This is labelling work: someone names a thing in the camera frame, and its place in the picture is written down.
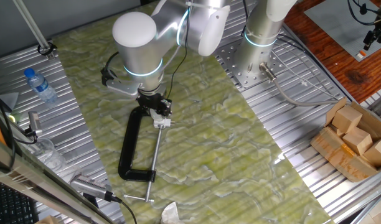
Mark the clear water bottle blue cap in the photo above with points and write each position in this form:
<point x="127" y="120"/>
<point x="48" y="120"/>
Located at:
<point x="41" y="86"/>

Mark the brown wooden table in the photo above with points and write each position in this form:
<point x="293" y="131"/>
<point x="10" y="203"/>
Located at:
<point x="343" y="71"/>

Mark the aluminium profile rail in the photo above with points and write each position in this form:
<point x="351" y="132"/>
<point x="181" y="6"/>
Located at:
<point x="371" y="208"/>

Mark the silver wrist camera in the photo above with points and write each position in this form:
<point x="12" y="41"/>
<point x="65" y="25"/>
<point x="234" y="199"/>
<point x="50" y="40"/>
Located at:
<point x="115" y="84"/>

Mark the silver ribbed camera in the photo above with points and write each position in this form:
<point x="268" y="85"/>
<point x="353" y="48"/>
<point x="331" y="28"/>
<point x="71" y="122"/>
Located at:
<point x="87" y="186"/>

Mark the metal tripod pole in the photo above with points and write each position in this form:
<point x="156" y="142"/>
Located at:
<point x="30" y="23"/>

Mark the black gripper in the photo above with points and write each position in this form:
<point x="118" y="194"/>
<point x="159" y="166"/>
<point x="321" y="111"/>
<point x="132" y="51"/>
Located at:
<point x="153" y="101"/>

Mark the aluminium frame bar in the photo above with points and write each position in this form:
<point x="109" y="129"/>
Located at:
<point x="38" y="183"/>

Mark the black C-clamp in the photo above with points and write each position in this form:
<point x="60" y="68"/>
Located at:
<point x="128" y="146"/>

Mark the grey triangular sheet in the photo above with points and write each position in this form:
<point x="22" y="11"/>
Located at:
<point x="8" y="99"/>

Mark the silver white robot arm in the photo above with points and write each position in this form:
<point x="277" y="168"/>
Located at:
<point x="140" y="46"/>

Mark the large cardboard box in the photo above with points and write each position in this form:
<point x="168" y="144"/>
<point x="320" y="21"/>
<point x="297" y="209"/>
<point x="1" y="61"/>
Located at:
<point x="340" y="158"/>

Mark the grey pad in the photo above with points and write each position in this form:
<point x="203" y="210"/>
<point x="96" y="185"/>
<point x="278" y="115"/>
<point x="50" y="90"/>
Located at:
<point x="336" y="28"/>

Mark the white light bulb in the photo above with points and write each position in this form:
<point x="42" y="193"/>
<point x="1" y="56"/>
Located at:
<point x="156" y="115"/>

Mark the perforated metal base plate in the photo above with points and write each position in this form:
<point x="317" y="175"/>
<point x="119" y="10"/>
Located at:
<point x="228" y="59"/>

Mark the crumpled white tissue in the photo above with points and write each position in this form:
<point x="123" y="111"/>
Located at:
<point x="170" y="214"/>

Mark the small cardboard box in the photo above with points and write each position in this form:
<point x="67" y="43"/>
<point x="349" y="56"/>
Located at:
<point x="47" y="220"/>

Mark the black keyboard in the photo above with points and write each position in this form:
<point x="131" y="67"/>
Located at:
<point x="10" y="205"/>

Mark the green marble pattern mat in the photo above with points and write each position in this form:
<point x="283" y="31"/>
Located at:
<point x="209" y="140"/>

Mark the silver camera with black mount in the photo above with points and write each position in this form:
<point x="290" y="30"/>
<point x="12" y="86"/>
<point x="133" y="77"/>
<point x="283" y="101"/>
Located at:
<point x="34" y="121"/>

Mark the wooden block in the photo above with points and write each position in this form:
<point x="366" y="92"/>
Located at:
<point x="377" y="152"/>
<point x="346" y="119"/>
<point x="358" y="140"/>
<point x="337" y="130"/>

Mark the small orange white item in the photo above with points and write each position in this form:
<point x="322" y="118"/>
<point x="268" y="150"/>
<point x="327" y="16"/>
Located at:
<point x="361" y="54"/>

